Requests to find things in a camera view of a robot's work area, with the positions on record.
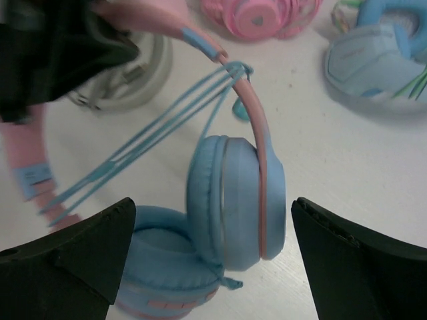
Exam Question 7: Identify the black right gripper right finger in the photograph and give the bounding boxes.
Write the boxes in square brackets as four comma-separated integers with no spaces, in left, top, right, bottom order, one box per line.
[291,197,426,320]

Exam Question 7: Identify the blue pink headphones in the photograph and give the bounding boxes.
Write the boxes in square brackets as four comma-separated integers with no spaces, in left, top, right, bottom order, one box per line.
[1,1,286,319]

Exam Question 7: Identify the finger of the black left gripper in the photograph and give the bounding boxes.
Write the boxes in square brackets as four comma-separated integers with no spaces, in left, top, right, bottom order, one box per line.
[1,0,139,122]

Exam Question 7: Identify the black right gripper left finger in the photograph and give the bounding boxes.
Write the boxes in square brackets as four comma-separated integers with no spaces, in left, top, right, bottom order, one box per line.
[1,198,136,320]

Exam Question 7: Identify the light blue headphone cable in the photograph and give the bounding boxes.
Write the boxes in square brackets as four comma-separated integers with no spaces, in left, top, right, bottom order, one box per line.
[38,60,254,290]

